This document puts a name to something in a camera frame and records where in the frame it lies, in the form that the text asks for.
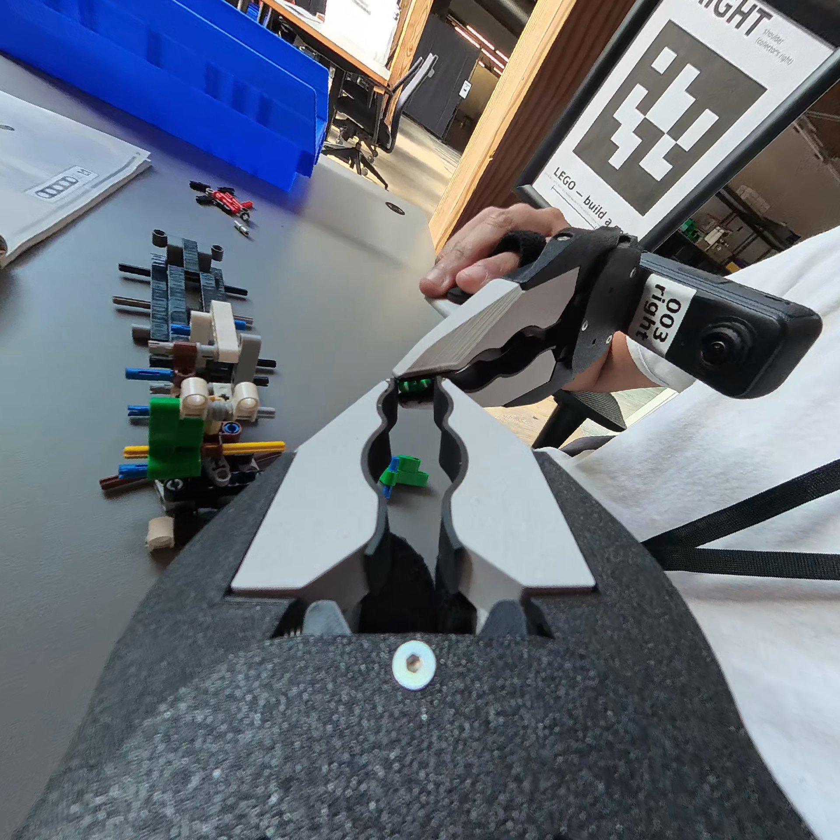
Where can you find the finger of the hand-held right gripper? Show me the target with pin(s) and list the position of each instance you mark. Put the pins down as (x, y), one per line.
(472, 328)
(518, 384)

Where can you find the person's right hand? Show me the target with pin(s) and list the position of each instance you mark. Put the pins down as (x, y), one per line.
(485, 256)

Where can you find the grey lego vehicle chassis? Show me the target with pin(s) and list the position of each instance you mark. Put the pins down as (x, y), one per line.
(190, 275)

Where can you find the person in white shirt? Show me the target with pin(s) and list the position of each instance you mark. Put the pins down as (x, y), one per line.
(722, 623)

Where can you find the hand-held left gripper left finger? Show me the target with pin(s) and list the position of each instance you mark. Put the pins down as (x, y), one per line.
(308, 518)

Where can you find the wooden pillar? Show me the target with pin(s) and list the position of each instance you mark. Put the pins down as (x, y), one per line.
(505, 124)
(410, 33)

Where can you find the blue lego pin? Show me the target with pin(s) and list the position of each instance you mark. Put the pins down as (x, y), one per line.
(392, 467)

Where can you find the background wooden table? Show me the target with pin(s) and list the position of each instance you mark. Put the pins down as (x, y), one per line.
(328, 33)

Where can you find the pile of small lego pieces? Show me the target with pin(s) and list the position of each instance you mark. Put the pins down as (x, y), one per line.
(223, 197)

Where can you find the green angled lego piece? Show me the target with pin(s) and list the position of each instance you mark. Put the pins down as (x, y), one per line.
(410, 469)

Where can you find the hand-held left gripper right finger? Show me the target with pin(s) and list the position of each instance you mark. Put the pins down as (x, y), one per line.
(518, 518)

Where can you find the person's right forearm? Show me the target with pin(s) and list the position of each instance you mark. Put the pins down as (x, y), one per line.
(656, 371)

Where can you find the white instruction booklet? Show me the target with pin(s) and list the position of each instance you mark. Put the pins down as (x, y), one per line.
(52, 170)

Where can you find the framed marker sign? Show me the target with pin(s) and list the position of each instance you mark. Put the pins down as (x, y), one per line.
(669, 111)

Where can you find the blue plastic bin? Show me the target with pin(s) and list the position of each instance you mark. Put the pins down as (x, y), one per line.
(164, 72)

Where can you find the background office chair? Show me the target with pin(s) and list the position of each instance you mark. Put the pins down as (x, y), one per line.
(400, 92)

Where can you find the beige lego piece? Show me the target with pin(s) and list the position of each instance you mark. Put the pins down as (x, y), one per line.
(159, 531)

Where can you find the small green lego connector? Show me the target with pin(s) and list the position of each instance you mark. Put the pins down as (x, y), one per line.
(413, 386)

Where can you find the background storage shelves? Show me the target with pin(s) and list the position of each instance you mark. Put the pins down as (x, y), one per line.
(754, 223)

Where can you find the black metal stand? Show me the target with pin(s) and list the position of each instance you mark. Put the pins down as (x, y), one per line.
(741, 141)

